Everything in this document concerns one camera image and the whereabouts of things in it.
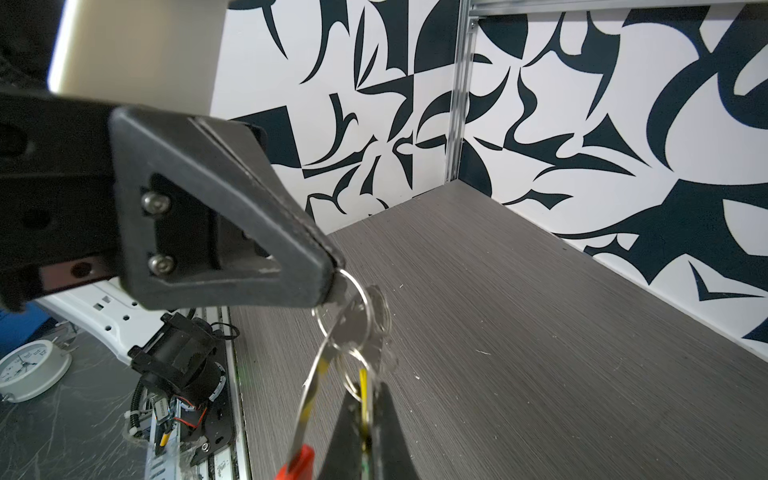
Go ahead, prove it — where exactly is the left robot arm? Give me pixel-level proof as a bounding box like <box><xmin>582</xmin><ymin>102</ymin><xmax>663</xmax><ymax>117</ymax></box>
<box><xmin>1</xmin><ymin>88</ymin><xmax>344</xmax><ymax>394</ymax></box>

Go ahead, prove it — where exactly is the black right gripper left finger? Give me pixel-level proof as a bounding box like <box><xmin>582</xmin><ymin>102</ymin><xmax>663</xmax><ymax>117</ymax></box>
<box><xmin>317</xmin><ymin>392</ymin><xmax>363</xmax><ymax>480</ymax></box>

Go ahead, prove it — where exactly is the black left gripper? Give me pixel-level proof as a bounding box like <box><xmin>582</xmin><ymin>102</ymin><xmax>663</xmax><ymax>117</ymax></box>
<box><xmin>1</xmin><ymin>89</ymin><xmax>344</xmax><ymax>311</ymax></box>

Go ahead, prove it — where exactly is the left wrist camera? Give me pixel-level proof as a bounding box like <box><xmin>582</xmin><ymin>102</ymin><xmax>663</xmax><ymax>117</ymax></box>
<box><xmin>47</xmin><ymin>0</ymin><xmax>228</xmax><ymax>115</ymax></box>

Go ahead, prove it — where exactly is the white round gauge clock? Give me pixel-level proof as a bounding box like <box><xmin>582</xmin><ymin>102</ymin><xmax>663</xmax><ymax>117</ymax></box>
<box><xmin>1</xmin><ymin>340</ymin><xmax>72</xmax><ymax>403</ymax></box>

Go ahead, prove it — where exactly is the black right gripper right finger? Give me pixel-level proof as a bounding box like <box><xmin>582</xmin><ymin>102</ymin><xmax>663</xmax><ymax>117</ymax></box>
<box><xmin>370</xmin><ymin>383</ymin><xmax>420</xmax><ymax>480</ymax></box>

